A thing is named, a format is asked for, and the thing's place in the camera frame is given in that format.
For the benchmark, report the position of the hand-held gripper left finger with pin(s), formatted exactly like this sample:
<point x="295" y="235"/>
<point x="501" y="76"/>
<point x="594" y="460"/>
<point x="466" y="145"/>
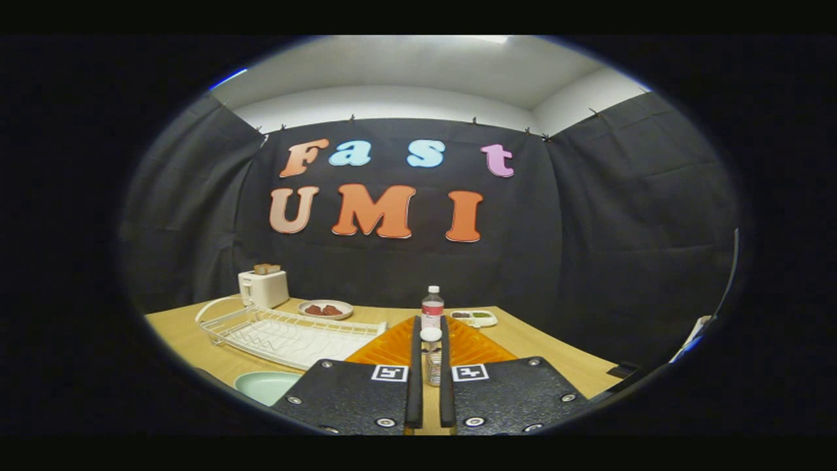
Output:
<point x="416" y="392"/>

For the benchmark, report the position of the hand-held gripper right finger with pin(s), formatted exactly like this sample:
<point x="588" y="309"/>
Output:
<point x="446" y="399"/>

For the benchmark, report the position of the pale green plate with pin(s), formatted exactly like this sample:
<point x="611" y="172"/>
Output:
<point x="265" y="386"/>

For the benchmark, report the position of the white divided snack dish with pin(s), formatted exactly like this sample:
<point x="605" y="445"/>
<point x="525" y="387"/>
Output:
<point x="488" y="321"/>

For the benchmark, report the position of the beige round plate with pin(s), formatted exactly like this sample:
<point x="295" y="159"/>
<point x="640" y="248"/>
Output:
<point x="346" y="307"/>

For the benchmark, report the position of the clear plastic water bottle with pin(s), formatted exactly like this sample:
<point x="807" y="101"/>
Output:
<point x="432" y="311"/>

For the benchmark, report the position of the red meat piece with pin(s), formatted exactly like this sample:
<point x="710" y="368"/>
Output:
<point x="314" y="310"/>
<point x="332" y="310"/>

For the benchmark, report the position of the small black block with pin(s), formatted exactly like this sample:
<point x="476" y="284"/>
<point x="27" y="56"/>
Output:
<point x="624" y="370"/>

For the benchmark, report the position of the cream toaster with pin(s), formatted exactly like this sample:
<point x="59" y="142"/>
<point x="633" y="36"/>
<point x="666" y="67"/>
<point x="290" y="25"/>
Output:
<point x="265" y="289"/>

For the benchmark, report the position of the black backdrop cloth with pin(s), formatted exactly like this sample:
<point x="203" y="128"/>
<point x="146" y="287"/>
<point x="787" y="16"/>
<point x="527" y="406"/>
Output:
<point x="588" y="248"/>

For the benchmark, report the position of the white and blue object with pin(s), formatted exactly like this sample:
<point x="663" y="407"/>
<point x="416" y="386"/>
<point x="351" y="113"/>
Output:
<point x="694" y="333"/>

